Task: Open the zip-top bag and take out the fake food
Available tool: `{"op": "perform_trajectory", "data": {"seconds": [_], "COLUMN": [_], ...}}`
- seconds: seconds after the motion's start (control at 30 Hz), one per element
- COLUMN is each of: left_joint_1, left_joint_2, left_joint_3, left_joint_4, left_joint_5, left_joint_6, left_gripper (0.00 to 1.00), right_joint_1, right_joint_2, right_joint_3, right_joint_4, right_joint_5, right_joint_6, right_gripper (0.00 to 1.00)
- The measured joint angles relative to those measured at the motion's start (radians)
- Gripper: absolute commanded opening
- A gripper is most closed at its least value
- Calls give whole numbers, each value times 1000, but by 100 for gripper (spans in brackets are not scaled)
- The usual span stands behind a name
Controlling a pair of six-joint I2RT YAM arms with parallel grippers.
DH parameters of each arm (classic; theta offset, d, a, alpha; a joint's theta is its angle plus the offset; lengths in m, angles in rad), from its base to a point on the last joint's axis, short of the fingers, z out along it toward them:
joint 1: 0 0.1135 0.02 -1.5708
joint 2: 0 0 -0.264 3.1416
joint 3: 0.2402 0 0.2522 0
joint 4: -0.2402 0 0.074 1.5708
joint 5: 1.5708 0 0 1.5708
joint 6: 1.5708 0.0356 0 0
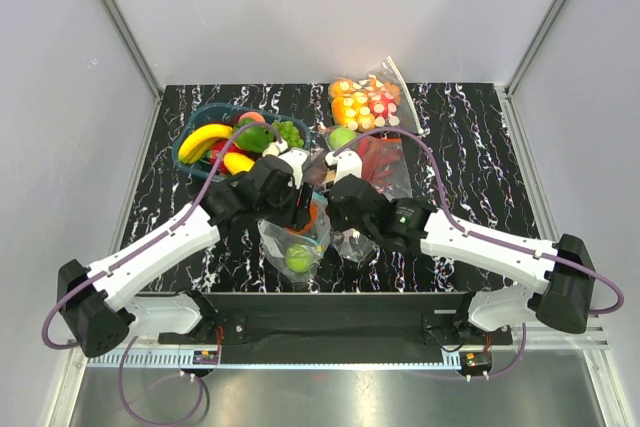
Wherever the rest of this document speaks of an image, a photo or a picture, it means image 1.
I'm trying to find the orange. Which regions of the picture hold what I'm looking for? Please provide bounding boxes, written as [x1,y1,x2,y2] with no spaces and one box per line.
[304,202,325,231]

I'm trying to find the fake yellow lemon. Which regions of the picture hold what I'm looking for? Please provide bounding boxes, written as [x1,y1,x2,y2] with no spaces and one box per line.
[223,152,255,175]

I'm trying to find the fake green bell pepper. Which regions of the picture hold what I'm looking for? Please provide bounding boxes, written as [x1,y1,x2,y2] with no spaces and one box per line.
[235,126,275,154]

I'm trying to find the green apple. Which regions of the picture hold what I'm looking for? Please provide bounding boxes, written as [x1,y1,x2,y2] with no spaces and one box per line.
[285,244,314,273]
[327,127,358,151]

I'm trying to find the fake peach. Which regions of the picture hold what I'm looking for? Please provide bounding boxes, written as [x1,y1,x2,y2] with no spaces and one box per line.
[238,111,266,126]

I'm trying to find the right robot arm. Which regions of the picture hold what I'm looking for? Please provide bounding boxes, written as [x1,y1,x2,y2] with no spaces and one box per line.
[327,175,595,344]

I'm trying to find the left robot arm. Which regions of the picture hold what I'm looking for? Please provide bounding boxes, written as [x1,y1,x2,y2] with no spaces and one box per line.
[56,149,312,358]

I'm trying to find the vegetable zip bag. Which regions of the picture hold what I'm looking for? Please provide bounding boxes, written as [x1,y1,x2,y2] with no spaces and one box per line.
[303,127,412,263]

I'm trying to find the sliced fruit zip bag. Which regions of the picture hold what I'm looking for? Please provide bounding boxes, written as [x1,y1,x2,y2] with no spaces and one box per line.
[328,57,424,134]

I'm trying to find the white eggplant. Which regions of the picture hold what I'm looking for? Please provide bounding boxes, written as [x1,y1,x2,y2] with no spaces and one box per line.
[262,142,288,157]

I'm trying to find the green grapes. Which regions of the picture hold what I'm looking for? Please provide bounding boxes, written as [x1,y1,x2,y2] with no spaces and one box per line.
[272,121,304,148]

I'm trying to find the red dragon fruit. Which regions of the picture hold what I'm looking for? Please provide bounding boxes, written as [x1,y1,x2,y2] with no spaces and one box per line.
[209,139,238,163]

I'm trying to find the yellow banana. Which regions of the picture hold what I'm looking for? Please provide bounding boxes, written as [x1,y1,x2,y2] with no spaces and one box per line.
[177,124,233,164]

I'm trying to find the teal plastic basket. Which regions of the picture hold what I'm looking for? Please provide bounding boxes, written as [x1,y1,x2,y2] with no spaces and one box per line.
[171,102,311,179]

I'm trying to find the black marble mat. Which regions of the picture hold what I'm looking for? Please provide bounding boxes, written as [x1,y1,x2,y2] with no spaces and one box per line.
[123,83,538,293]

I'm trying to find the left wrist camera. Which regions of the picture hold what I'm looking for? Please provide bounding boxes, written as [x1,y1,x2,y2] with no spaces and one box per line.
[278,148,310,188]

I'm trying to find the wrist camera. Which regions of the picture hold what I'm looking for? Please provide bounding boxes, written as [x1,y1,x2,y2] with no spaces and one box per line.
[278,148,310,188]
[323,149,363,190]

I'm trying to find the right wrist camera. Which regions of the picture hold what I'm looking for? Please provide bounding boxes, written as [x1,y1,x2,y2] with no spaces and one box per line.
[323,149,363,190]

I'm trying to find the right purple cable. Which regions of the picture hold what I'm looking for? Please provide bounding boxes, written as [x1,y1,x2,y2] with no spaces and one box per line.
[332,127,625,316]

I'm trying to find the purple cable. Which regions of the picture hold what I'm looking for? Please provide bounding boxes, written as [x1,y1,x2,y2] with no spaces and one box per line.
[40,121,289,351]
[332,127,625,316]

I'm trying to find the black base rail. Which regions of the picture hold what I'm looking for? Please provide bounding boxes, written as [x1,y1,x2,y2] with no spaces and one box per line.
[154,291,516,366]

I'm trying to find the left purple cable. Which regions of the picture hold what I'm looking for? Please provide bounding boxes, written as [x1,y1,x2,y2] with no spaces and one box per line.
[40,121,289,351]

